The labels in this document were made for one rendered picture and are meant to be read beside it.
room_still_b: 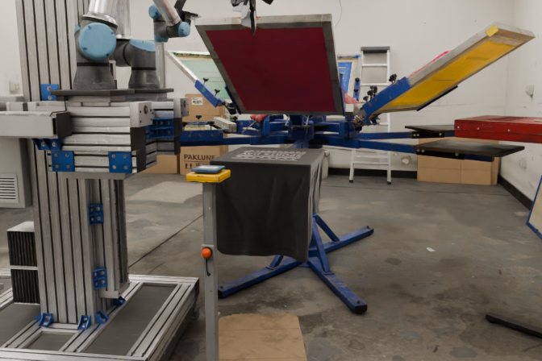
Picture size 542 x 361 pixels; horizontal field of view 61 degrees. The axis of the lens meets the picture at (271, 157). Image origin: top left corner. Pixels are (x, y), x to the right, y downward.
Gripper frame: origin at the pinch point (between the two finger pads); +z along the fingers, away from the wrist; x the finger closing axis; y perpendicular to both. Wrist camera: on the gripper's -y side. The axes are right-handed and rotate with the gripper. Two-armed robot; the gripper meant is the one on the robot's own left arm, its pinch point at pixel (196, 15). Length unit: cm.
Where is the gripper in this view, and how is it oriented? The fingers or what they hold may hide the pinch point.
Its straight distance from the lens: 287.4
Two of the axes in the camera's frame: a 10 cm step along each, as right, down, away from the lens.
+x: 8.5, 2.1, -4.8
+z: 5.1, -1.3, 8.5
